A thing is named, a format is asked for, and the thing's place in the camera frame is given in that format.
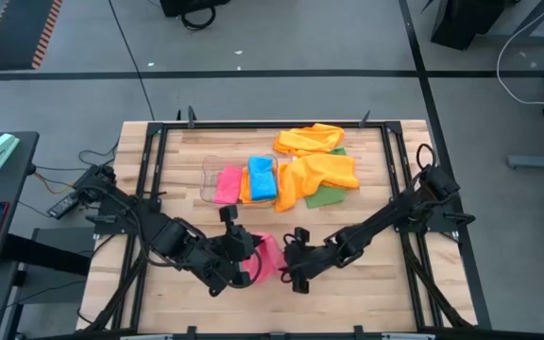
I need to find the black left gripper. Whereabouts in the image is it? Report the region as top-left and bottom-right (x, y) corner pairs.
(203, 225), (260, 297)

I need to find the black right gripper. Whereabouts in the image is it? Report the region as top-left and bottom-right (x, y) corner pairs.
(280, 244), (337, 294)

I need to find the pink microfiber towel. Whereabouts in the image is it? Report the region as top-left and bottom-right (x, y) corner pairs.
(241, 230), (286, 286)
(212, 164), (244, 205)

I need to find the orange microfiber towel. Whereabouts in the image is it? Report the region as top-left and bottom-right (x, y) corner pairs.
(271, 123), (348, 158)
(274, 153), (361, 213)
(238, 164), (281, 205)

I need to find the blue microfiber towel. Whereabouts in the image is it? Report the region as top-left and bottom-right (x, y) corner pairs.
(246, 156), (279, 202)

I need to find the green microfiber towel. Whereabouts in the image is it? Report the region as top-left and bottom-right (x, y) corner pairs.
(304, 146), (349, 209)

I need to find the clear plastic bin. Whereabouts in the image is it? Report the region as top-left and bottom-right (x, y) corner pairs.
(199, 153), (281, 210)

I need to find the black power adapter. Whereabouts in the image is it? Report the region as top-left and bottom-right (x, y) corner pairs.
(46, 191), (80, 221)

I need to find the grey table foot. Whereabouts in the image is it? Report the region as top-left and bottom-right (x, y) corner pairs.
(506, 154), (544, 171)

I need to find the black equipment on stand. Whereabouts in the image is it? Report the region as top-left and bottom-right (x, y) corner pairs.
(430, 0), (544, 51)

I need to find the black orange-striped floor mat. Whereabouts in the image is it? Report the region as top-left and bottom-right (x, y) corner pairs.
(0, 0), (64, 73)

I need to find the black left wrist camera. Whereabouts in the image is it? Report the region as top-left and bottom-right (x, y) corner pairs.
(218, 205), (239, 227)

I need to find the black aluminium table frame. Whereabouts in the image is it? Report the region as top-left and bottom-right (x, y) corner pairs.
(77, 107), (493, 340)

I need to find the yellow wire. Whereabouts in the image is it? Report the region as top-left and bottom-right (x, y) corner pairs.
(33, 169), (73, 196)

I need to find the thin black floor cable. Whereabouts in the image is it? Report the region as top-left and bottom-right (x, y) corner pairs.
(108, 0), (156, 122)

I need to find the black equipment with cable loop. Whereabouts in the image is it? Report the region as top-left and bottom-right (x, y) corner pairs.
(159, 0), (231, 32)

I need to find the white floor cable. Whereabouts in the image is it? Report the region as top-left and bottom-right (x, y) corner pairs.
(496, 0), (544, 106)

